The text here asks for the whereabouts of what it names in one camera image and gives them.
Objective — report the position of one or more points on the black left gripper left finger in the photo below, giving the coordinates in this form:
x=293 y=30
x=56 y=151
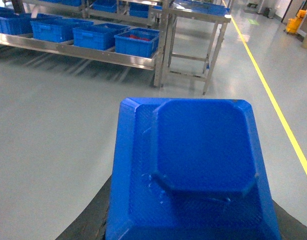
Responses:
x=91 y=224

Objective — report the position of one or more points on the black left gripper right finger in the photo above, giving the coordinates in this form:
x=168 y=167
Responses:
x=289 y=227

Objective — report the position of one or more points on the blue block part with knob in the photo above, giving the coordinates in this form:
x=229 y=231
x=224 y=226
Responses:
x=189 y=169

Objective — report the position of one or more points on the empty blue plastic bin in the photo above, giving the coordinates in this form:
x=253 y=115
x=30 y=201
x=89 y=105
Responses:
x=99 y=36

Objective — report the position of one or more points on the blue bin with red bags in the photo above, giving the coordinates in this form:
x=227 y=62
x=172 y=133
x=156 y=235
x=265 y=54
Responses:
x=127 y=46

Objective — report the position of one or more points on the far left blue bin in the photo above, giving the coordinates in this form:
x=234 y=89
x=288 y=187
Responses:
x=57 y=30

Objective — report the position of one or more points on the stainless steel shelf rack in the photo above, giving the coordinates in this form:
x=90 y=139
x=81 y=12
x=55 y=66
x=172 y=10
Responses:
x=157 y=62

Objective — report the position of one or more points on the red bubble wrap bags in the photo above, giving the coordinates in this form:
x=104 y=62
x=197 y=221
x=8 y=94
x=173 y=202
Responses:
x=136 y=37

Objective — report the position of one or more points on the yellow mop bucket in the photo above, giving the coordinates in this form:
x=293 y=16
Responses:
x=294 y=23

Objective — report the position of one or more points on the stainless steel side table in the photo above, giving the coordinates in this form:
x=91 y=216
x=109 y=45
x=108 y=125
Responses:
x=195 y=33

